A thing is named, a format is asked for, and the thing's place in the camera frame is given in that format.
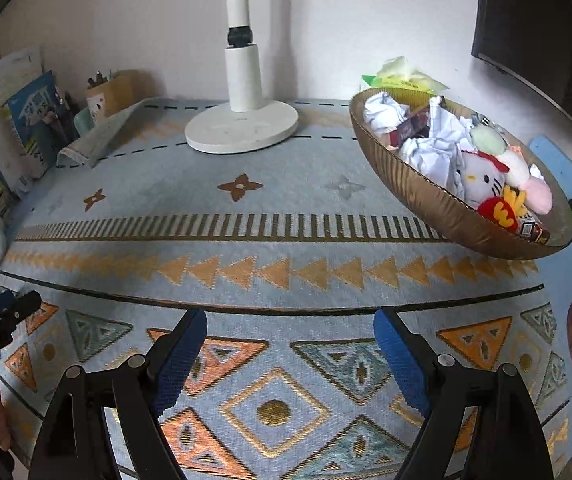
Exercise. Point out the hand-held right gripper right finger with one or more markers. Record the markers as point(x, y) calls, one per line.
point(400, 360)

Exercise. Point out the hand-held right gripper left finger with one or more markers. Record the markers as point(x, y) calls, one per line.
point(181, 360)

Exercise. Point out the brown woven basket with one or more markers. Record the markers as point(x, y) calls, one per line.
point(415, 195)

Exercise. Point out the orange long box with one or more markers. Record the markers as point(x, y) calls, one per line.
point(530, 230)

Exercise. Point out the white cat plush toy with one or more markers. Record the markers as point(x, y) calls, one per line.
point(480, 175)

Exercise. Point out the white pink plush toy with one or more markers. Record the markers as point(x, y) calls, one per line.
point(538, 190)

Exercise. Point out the red brown toy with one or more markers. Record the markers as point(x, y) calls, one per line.
point(410, 127)

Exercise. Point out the pale green plush toy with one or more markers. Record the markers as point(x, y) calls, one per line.
point(485, 137)

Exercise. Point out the blue cover book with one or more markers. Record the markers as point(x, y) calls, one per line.
point(28, 125)

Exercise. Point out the patterned table cloth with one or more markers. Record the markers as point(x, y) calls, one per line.
point(286, 200)

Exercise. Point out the teal container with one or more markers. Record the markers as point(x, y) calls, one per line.
point(83, 122)

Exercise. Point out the folded grey-green cloth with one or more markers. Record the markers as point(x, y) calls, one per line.
point(111, 130)

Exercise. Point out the black pen holder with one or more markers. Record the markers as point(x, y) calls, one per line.
point(68, 115)

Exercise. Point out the white desk lamp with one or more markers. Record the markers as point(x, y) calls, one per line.
point(241, 125)

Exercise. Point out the blue mat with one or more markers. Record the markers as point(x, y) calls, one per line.
point(560, 175)

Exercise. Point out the green plastic bag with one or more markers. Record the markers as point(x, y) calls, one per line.
point(395, 70)

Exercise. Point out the dark cabinet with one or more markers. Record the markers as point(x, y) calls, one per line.
point(540, 10)

